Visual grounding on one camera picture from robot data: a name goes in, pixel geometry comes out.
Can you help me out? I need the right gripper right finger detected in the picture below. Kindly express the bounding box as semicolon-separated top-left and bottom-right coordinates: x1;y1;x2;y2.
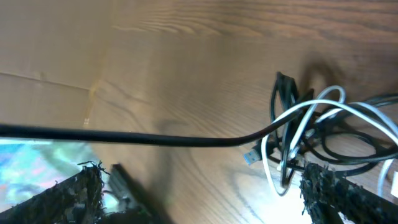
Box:
300;163;397;224

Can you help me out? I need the white USB cable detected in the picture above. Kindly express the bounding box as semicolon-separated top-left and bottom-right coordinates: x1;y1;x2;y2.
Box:
260;85;398;200

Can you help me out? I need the cardboard box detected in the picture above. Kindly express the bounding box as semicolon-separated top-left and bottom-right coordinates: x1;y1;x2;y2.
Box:
1;0;114;128

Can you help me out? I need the black USB cable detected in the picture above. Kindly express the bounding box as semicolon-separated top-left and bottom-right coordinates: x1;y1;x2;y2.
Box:
0;93;398;167

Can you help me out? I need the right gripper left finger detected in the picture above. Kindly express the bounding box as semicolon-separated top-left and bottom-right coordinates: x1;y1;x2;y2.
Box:
1;161;104;224

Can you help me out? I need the thin black cable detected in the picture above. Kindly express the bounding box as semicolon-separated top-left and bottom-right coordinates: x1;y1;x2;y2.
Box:
269;71;398;187

